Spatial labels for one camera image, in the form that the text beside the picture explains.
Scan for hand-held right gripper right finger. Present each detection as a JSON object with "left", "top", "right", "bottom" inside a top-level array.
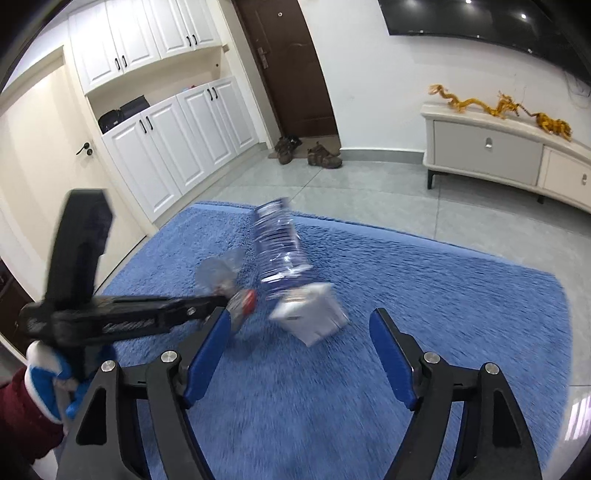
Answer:
[{"left": 369, "top": 308, "right": 543, "bottom": 480}]

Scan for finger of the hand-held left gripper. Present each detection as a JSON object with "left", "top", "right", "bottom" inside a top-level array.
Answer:
[{"left": 166, "top": 295, "right": 230, "bottom": 326}]

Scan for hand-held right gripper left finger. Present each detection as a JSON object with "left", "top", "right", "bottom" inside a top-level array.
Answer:
[{"left": 55, "top": 308, "right": 232, "bottom": 480}]

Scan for clear plastic wrapper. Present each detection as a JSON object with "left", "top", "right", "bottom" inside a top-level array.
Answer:
[{"left": 196, "top": 251, "right": 258, "bottom": 334}]

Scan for small white carton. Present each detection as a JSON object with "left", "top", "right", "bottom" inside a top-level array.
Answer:
[{"left": 269, "top": 282, "right": 350, "bottom": 347}]

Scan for crushed plastic bottle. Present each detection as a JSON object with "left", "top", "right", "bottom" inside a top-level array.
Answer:
[{"left": 252, "top": 198, "right": 317, "bottom": 301}]

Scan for person's left forearm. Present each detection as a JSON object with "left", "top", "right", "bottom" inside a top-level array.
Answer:
[{"left": 0, "top": 369, "right": 65, "bottom": 467}]

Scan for person's left hand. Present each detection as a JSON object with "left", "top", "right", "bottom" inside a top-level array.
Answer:
[{"left": 25, "top": 342, "right": 118, "bottom": 423}]

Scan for blue rug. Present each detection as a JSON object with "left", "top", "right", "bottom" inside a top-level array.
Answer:
[{"left": 99, "top": 200, "right": 573, "bottom": 480}]

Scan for cream interior door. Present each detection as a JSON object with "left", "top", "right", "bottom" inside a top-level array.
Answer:
[{"left": 0, "top": 46, "right": 149, "bottom": 305}]

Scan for white built-in cabinet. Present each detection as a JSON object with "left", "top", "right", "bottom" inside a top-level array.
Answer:
[{"left": 67, "top": 0, "right": 269, "bottom": 224}]

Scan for black bag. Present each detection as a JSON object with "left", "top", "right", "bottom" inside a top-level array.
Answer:
[
  {"left": 98, "top": 110, "right": 123, "bottom": 134},
  {"left": 119, "top": 95, "right": 149, "bottom": 121}
]

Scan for white television cabinet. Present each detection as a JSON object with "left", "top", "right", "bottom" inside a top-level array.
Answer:
[{"left": 421, "top": 102, "right": 591, "bottom": 210}]

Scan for brown entrance door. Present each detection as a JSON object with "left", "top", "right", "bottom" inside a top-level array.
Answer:
[{"left": 231, "top": 0, "right": 340, "bottom": 151}]

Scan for long golden dragon ornament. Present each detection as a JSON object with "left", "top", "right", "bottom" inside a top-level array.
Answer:
[{"left": 428, "top": 84, "right": 523, "bottom": 119}]

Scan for short golden dragon ornament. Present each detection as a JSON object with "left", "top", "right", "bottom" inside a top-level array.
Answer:
[{"left": 524, "top": 111, "right": 574, "bottom": 141}]

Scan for white wall cables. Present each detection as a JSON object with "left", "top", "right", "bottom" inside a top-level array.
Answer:
[{"left": 566, "top": 73, "right": 591, "bottom": 101}]

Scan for black wall television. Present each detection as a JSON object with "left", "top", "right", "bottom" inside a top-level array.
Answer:
[{"left": 378, "top": 0, "right": 591, "bottom": 86}]

